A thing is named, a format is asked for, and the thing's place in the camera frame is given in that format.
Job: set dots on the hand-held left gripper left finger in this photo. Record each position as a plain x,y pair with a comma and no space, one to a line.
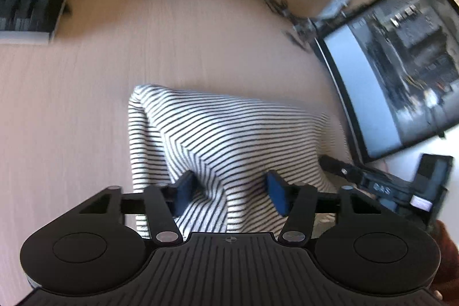
184,192

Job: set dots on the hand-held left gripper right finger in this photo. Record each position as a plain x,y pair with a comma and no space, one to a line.
278,193

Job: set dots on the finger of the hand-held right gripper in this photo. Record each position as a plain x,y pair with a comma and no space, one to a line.
340,169

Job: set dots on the striped shirt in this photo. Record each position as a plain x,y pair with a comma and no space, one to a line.
222,144

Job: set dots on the black-framed computer monitor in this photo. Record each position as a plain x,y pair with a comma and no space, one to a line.
398,62

